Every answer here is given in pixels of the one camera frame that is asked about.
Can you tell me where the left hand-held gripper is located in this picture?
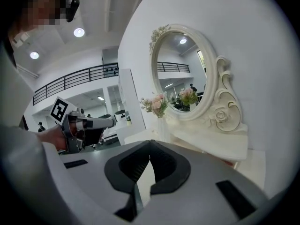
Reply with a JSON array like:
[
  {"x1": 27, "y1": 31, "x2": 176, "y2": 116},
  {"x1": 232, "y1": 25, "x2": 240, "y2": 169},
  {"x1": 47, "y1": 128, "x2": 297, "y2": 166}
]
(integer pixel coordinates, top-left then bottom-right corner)
[{"x1": 49, "y1": 97, "x2": 117, "y2": 154}]

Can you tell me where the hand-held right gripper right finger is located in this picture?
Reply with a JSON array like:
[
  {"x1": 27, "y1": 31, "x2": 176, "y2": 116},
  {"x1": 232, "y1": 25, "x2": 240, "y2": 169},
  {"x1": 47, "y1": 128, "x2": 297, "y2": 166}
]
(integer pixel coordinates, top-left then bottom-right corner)
[{"x1": 149, "y1": 139, "x2": 192, "y2": 195}]

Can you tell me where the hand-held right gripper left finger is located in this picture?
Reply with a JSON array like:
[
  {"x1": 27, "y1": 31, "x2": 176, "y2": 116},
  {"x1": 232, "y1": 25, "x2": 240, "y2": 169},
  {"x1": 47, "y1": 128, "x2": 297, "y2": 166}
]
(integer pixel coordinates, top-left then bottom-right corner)
[{"x1": 104, "y1": 139, "x2": 151, "y2": 223}]

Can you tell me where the person's left forearm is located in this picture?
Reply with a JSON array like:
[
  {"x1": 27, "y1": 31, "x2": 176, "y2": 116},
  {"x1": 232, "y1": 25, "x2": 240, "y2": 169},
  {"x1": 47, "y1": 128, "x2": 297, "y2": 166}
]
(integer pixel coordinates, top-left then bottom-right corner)
[{"x1": 38, "y1": 125, "x2": 67, "y2": 151}]

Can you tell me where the white dressing table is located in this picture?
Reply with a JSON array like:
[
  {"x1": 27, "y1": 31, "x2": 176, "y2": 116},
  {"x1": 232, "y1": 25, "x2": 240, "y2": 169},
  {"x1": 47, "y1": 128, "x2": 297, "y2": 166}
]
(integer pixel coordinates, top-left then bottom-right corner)
[{"x1": 123, "y1": 23, "x2": 250, "y2": 171}]

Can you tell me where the tall white cabinet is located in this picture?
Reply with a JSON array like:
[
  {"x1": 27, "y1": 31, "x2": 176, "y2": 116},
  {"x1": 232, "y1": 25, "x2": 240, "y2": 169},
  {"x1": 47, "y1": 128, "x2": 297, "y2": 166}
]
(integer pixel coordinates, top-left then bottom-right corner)
[{"x1": 116, "y1": 68, "x2": 146, "y2": 146}]

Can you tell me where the black balcony railing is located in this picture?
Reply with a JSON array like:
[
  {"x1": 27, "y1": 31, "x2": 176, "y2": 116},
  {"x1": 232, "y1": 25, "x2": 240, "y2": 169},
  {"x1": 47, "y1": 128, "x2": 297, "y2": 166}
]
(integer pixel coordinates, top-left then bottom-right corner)
[{"x1": 32, "y1": 63, "x2": 120, "y2": 106}]

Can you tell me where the pink flower bouquet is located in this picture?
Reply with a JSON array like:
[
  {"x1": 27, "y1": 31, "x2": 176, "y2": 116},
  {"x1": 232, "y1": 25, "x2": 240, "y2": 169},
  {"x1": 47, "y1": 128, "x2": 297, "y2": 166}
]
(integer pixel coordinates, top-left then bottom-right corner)
[{"x1": 140, "y1": 92, "x2": 170, "y2": 119}]

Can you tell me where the person's white shirt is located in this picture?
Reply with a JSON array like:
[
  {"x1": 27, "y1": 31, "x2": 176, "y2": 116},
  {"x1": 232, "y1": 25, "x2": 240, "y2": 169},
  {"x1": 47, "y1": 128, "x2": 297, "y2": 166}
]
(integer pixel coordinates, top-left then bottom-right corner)
[{"x1": 0, "y1": 41, "x2": 78, "y2": 225}]

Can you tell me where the ceiling air vent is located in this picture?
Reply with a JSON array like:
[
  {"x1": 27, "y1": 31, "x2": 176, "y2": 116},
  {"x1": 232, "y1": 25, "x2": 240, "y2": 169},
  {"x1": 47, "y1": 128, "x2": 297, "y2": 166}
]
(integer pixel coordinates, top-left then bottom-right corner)
[{"x1": 12, "y1": 31, "x2": 30, "y2": 47}]

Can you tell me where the person's head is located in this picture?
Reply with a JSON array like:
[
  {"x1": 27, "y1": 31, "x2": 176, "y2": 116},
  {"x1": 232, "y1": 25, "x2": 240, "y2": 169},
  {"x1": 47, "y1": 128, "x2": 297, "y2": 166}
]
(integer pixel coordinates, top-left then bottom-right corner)
[{"x1": 7, "y1": 0, "x2": 71, "y2": 56}]

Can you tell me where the oval mirror ornate white frame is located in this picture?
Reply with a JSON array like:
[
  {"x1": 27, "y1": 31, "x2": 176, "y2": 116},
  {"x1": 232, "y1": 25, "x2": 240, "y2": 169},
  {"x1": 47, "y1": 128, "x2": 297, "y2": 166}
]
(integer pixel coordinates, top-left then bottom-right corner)
[{"x1": 149, "y1": 23, "x2": 248, "y2": 134}]

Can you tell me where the black head-mounted camera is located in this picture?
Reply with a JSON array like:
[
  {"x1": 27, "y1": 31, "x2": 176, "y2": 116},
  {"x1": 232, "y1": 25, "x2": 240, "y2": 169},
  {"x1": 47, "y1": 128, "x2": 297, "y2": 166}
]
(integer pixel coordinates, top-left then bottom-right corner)
[{"x1": 66, "y1": 0, "x2": 81, "y2": 23}]

